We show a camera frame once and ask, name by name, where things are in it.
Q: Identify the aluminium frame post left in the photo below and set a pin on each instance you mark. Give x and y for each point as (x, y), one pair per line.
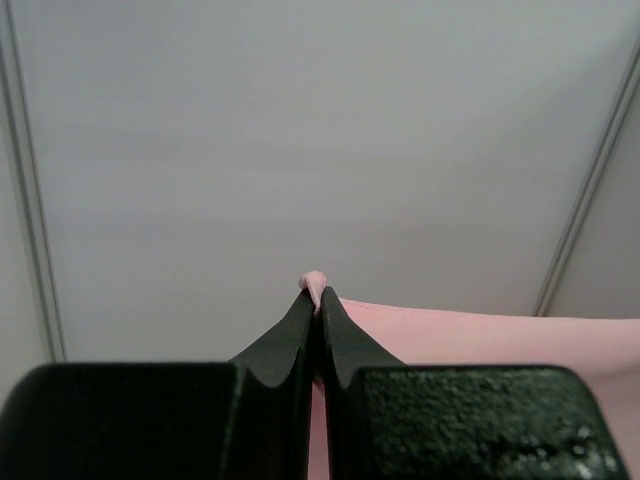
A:
(18, 139)

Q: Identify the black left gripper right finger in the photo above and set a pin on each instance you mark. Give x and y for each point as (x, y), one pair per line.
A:
(386, 419)

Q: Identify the pink t shirt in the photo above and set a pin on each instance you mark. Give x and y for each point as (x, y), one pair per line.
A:
(604, 352)

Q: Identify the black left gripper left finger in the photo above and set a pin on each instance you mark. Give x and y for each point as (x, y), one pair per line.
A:
(245, 418)

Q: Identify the aluminium frame post right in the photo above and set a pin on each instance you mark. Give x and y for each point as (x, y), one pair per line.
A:
(591, 183)

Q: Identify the aluminium frame post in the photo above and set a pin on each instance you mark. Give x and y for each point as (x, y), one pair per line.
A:
(18, 139)
(591, 183)

